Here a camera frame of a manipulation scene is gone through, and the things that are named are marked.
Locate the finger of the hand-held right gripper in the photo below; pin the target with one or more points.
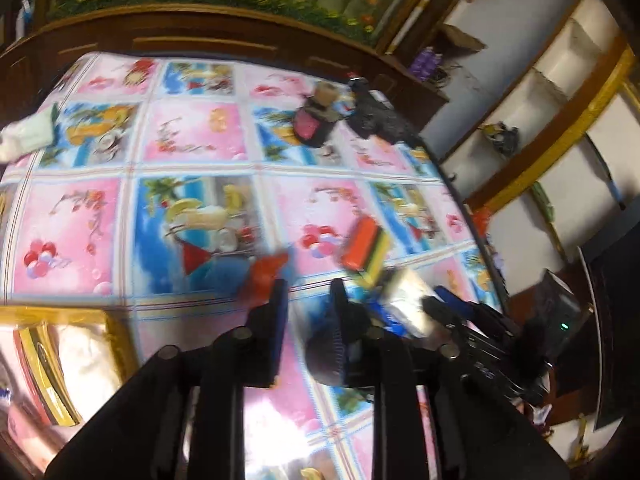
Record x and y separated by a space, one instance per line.
452 300
442 312

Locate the green plastic object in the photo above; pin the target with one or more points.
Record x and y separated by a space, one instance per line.
544 200

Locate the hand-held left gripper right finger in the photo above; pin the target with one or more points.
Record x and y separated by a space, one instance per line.
339 322

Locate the brown tape roll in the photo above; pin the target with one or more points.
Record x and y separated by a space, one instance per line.
325 95

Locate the black device green light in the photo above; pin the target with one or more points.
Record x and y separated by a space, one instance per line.
557 315

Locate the white rolled poster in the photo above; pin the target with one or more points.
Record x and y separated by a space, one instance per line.
420 7

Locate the yellow taped cardboard box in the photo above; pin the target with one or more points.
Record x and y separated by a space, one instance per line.
117 332

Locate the multicolour sponge pack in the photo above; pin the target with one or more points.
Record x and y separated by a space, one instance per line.
45 375
365 250

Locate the small cardboard box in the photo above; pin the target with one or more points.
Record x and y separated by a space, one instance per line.
462 37

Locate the yellow black tool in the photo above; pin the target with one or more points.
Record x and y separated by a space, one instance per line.
500 137

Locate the orange plastic bag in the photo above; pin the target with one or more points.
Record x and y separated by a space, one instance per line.
265 270

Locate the dark jar pink label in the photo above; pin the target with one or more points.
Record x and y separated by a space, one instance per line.
315 125

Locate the white cloth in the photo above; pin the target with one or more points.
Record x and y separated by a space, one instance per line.
92 365

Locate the silver foil packet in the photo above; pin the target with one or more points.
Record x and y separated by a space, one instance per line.
410 302

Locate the white rubber glove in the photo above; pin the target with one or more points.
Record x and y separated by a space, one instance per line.
27 135

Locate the purple bottles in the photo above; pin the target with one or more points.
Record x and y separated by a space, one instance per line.
426 62

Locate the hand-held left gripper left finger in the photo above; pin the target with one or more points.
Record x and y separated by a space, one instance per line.
280 320

